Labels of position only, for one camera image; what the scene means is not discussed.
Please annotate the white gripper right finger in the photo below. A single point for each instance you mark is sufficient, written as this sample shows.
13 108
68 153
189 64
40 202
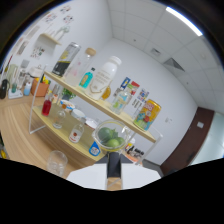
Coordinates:
140 176

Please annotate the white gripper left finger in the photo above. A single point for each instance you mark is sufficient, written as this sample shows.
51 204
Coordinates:
88 176

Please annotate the clear bottle with red label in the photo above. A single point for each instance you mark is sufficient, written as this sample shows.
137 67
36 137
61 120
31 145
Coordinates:
76 133

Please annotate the glass jar of limes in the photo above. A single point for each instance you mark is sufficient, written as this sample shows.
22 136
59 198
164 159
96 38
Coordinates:
110 136

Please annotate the silver soda water can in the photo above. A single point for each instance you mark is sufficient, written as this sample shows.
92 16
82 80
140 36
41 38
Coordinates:
65 60

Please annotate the blue liquid bottle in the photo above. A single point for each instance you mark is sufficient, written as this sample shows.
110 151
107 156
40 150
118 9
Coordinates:
94 150

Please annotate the clear glass with ice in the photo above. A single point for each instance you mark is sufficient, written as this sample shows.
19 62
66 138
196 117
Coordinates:
57 163

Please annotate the white bowl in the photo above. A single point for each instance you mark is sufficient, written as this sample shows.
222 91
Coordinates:
90 122
78 114

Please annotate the yellow drink can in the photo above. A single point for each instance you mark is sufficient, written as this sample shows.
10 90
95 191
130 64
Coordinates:
146 115

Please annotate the dark brown door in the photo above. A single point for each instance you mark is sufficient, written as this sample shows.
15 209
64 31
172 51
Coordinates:
190 140

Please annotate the clear bottle with cork stopper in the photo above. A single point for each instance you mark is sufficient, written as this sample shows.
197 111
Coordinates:
59 119

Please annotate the blue rimmed bowl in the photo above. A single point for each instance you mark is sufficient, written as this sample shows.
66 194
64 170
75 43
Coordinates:
67 105

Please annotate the clear bottle with green cap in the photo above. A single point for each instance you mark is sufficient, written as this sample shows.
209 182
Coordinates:
120 101

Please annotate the red liquid bottle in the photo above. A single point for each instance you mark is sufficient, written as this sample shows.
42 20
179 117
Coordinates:
46 107

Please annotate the green potted plant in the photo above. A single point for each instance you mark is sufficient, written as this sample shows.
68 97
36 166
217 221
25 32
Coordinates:
68 94

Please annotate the small teal bottle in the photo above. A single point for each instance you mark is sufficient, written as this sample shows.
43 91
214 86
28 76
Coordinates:
86 80

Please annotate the large white bottle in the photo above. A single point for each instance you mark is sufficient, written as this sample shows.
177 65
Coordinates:
102 78

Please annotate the orange pot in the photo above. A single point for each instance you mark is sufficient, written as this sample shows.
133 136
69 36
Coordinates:
40 88

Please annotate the small light blue bottle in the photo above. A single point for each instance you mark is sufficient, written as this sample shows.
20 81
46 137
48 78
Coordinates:
27 89

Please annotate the glass jar with cork lid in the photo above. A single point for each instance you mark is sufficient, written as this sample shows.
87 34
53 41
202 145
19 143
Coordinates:
80 68

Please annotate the ceiling air vent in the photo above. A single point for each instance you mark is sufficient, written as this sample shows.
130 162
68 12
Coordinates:
173 64

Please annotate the black handbag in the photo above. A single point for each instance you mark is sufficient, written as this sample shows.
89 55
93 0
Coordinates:
4 89

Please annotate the white frame wooden shelf rack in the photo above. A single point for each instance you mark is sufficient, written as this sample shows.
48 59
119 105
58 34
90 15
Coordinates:
63 130

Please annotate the red wall card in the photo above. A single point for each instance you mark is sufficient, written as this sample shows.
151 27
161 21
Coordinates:
134 87

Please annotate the blue and yellow wall card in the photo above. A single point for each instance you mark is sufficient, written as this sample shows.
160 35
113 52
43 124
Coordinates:
125 82

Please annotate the wooden wall shelf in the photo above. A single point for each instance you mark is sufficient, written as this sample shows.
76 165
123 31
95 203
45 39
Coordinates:
50 38

